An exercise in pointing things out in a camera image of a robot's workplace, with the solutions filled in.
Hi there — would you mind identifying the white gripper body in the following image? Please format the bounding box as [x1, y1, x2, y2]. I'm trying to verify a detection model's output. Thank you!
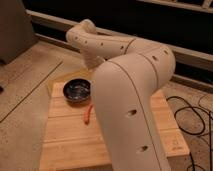
[81, 50, 105, 70]

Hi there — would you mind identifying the dark blue bowl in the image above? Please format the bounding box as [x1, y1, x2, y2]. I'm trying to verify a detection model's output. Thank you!
[63, 78, 91, 103]

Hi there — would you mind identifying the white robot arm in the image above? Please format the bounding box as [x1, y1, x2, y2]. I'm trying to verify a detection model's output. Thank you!
[66, 19, 175, 171]

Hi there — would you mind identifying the black floor cable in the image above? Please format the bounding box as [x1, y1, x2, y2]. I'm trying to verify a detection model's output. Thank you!
[166, 94, 213, 171]

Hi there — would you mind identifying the grey cabinet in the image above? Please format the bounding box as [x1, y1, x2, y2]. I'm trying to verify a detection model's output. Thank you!
[0, 0, 37, 64]

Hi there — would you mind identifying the red chili pepper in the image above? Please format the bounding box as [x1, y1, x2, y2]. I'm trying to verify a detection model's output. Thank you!
[83, 104, 93, 125]

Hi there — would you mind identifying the yellow cloth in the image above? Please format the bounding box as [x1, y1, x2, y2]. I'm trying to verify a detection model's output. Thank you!
[47, 69, 92, 97]

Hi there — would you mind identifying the wooden cutting board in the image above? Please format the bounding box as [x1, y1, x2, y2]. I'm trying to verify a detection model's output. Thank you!
[39, 81, 190, 171]

